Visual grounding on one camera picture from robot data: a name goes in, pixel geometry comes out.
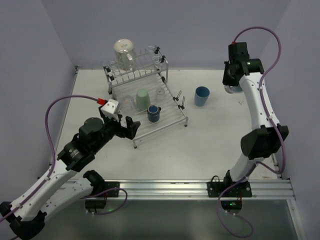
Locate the light blue cup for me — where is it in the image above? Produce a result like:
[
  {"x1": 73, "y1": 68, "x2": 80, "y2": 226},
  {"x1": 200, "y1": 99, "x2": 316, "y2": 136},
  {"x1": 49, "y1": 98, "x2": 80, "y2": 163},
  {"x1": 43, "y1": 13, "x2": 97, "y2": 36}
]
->
[{"x1": 194, "y1": 86, "x2": 210, "y2": 107}]

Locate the white ceramic mug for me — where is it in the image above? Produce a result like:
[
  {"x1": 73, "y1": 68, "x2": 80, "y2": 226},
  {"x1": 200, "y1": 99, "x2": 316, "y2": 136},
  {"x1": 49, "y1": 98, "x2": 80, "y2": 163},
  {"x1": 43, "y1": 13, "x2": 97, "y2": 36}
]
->
[{"x1": 224, "y1": 85, "x2": 243, "y2": 94}]

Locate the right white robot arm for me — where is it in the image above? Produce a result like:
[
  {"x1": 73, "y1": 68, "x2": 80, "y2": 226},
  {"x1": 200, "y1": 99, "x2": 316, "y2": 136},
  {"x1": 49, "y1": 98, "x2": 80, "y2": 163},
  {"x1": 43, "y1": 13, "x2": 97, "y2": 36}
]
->
[{"x1": 222, "y1": 42, "x2": 289, "y2": 183}]

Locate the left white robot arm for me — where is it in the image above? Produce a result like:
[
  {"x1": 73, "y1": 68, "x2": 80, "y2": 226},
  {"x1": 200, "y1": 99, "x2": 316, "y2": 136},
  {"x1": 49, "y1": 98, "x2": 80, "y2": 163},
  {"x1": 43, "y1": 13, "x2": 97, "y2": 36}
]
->
[{"x1": 0, "y1": 107, "x2": 141, "y2": 240}]

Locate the clear faceted glass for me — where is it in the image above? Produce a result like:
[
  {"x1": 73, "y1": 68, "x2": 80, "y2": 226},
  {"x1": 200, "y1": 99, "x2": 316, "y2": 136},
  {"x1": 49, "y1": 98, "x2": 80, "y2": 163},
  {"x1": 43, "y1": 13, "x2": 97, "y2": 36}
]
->
[{"x1": 120, "y1": 95, "x2": 136, "y2": 112}]

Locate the dark blue ceramic mug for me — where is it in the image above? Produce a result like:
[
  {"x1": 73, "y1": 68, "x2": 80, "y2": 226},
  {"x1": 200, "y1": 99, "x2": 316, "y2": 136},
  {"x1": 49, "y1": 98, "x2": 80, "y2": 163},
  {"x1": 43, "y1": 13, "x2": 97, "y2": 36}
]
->
[{"x1": 147, "y1": 105, "x2": 162, "y2": 123}]

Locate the green cup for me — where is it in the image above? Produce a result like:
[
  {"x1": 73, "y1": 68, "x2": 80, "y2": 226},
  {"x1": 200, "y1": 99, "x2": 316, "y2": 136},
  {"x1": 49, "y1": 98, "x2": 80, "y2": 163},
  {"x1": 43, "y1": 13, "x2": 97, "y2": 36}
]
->
[{"x1": 136, "y1": 89, "x2": 151, "y2": 111}]

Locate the small clear glass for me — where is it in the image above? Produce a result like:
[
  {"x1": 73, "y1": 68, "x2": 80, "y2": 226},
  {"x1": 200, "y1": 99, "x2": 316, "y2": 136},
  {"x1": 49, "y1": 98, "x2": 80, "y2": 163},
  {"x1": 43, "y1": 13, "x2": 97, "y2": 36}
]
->
[{"x1": 155, "y1": 87, "x2": 166, "y2": 102}]

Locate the large glass mug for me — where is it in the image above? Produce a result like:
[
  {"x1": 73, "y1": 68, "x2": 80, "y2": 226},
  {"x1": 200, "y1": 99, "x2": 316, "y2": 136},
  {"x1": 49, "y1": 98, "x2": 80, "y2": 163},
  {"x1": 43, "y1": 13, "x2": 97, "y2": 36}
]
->
[{"x1": 113, "y1": 38, "x2": 137, "y2": 71}]

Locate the left black controller box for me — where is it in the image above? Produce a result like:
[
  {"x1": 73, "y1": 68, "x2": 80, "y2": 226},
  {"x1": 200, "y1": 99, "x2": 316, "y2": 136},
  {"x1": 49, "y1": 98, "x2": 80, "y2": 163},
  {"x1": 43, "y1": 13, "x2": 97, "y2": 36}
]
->
[{"x1": 84, "y1": 199, "x2": 107, "y2": 212}]

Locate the black controller box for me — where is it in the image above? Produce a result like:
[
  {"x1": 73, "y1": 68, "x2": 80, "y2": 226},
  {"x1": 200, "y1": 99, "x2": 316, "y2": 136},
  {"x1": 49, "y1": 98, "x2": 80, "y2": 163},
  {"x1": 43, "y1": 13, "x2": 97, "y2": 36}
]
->
[
  {"x1": 84, "y1": 199, "x2": 107, "y2": 212},
  {"x1": 221, "y1": 200, "x2": 243, "y2": 212}
]

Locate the right black controller box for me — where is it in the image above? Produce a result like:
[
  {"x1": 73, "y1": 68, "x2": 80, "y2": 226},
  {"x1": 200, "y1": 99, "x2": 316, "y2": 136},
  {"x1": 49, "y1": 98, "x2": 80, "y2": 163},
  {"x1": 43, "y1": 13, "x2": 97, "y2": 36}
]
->
[{"x1": 221, "y1": 200, "x2": 243, "y2": 212}]

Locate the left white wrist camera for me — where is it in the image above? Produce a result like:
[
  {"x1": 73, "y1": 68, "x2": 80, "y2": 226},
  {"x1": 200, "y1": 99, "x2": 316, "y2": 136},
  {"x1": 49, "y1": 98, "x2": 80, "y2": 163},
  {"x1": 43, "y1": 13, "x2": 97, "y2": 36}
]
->
[{"x1": 103, "y1": 99, "x2": 119, "y2": 119}]

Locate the silver wire dish rack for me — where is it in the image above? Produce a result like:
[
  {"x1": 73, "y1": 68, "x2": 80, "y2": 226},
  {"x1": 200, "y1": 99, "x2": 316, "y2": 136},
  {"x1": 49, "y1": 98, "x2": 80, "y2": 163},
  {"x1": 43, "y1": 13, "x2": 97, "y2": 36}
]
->
[{"x1": 103, "y1": 45, "x2": 189, "y2": 148}]

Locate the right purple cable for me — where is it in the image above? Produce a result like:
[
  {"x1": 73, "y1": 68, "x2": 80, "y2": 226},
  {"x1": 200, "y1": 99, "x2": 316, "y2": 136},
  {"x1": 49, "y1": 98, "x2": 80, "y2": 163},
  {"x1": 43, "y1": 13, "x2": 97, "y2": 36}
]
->
[{"x1": 216, "y1": 27, "x2": 287, "y2": 237}]

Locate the purple cable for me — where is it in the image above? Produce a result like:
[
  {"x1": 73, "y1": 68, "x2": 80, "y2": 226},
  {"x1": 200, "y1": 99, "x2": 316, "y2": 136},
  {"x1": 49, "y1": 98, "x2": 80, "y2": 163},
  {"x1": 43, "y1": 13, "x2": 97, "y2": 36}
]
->
[
  {"x1": 216, "y1": 27, "x2": 287, "y2": 237},
  {"x1": 0, "y1": 94, "x2": 128, "y2": 240}
]

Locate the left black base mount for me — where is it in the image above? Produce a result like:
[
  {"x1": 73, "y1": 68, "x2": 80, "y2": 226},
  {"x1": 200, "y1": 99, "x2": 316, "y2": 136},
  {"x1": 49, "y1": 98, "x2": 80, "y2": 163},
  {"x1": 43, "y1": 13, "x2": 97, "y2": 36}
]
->
[{"x1": 84, "y1": 181, "x2": 120, "y2": 199}]

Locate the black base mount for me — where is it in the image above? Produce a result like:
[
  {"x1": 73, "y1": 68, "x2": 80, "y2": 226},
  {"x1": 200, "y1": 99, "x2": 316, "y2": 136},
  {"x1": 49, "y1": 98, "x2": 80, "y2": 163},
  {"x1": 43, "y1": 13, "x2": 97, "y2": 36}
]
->
[
  {"x1": 84, "y1": 181, "x2": 120, "y2": 199},
  {"x1": 206, "y1": 175, "x2": 253, "y2": 198}
]

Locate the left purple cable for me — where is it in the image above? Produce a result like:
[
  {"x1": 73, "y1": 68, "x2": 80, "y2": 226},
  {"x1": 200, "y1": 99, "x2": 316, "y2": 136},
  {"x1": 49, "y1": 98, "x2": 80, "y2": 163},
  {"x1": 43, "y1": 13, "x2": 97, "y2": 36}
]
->
[{"x1": 0, "y1": 94, "x2": 128, "y2": 240}]

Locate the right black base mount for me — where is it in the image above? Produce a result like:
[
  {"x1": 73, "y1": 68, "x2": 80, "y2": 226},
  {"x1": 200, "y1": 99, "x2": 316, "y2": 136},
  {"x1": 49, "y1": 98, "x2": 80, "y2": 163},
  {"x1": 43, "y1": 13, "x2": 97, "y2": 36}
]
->
[{"x1": 206, "y1": 175, "x2": 253, "y2": 198}]

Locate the aluminium mounting rail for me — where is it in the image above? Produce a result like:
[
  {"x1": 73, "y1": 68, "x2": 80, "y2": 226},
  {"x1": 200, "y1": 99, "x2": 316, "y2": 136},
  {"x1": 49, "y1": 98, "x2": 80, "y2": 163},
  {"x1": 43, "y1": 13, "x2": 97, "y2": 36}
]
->
[{"x1": 32, "y1": 177, "x2": 295, "y2": 201}]

